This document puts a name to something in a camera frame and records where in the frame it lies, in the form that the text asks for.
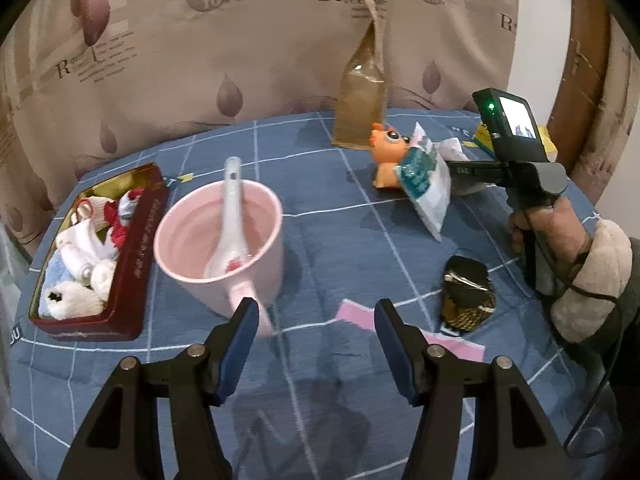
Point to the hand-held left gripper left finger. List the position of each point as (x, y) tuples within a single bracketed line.
[(235, 355)]

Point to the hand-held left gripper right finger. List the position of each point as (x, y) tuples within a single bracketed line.
[(397, 355)]

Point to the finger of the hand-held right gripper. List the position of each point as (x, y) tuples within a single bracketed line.
[(475, 170)]

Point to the white wrapper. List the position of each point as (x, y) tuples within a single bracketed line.
[(452, 147)]

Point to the white teal soft packet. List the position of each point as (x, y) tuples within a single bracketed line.
[(425, 185)]

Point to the black gold patterned pouch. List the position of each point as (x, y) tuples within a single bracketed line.
[(465, 310)]

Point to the orange plush toy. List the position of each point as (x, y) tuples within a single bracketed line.
[(385, 142)]

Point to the pink mug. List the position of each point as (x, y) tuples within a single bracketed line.
[(190, 240)]

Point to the red gold tin box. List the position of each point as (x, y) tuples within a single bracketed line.
[(130, 280)]

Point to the white fluffy soft toy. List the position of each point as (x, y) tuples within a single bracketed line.
[(75, 302)]

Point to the red white sock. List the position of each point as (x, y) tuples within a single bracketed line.
[(120, 210)]

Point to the white tube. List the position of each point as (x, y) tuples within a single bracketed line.
[(75, 235)]

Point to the blue fluffy sock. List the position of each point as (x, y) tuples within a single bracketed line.
[(52, 270)]

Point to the person's right forearm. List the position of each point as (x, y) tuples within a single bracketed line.
[(595, 280)]

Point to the person's right hand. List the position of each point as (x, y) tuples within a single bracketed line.
[(560, 240)]

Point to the blue checked bedsheet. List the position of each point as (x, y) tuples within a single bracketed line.
[(325, 260)]

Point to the brown paper bag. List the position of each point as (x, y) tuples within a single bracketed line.
[(357, 105)]

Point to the white ceramic spoon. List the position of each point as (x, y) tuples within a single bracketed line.
[(232, 210)]

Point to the small yellow tag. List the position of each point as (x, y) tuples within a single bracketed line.
[(186, 177)]

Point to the beige leaf print curtain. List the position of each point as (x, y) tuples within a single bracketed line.
[(200, 60)]

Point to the wooden door frame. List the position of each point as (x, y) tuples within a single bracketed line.
[(585, 85)]

